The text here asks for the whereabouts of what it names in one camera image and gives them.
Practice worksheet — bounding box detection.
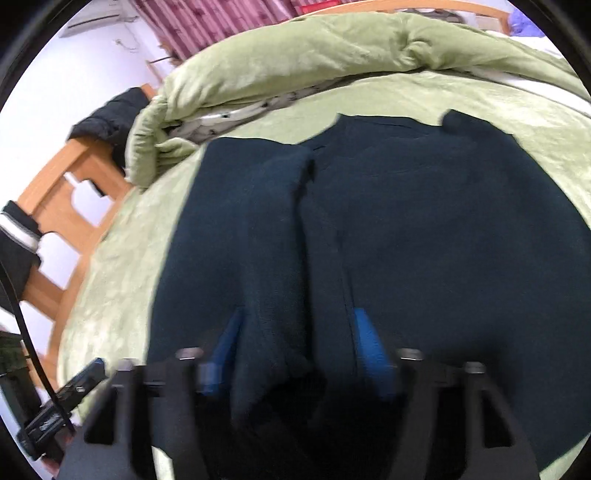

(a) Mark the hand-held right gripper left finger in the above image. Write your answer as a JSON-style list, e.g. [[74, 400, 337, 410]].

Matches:
[[60, 307, 245, 480]]

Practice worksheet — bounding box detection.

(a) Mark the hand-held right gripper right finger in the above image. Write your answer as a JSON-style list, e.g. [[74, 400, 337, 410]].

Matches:
[[352, 307, 541, 480]]

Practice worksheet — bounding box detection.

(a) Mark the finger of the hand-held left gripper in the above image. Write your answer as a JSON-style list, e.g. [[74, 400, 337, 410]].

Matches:
[[54, 357, 108, 409]]

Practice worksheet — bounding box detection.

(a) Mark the black sweater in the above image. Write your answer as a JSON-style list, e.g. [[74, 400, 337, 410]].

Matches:
[[147, 110, 591, 480]]

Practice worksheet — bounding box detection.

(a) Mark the black white striped garment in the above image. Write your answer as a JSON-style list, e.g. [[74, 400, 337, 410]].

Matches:
[[0, 200, 42, 296]]

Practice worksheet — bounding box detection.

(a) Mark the black jacket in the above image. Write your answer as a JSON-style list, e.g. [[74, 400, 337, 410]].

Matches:
[[69, 87, 151, 197]]

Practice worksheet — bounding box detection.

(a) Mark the wooden coat rack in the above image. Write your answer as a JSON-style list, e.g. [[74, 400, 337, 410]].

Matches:
[[147, 44, 178, 81]]

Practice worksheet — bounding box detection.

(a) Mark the green quilt with floral lining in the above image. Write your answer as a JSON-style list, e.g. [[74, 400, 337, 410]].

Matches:
[[126, 11, 591, 192]]

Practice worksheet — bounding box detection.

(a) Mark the pink floral curtain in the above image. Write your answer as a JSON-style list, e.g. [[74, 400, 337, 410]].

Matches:
[[129, 0, 342, 61]]

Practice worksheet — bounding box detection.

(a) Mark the red chair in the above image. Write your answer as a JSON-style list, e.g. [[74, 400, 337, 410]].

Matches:
[[298, 0, 340, 14]]

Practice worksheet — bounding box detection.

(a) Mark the white air conditioner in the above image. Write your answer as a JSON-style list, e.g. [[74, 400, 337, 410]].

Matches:
[[65, 11, 139, 38]]

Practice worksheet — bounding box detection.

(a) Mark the purple plush toy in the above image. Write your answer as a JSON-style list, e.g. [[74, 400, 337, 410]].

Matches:
[[508, 9, 546, 38]]

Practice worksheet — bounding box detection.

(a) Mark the black cable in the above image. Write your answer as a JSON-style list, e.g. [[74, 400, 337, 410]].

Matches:
[[0, 263, 72, 430]]

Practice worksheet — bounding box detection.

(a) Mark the wooden bed frame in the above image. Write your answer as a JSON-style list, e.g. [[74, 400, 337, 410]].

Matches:
[[16, 0, 509, 370]]

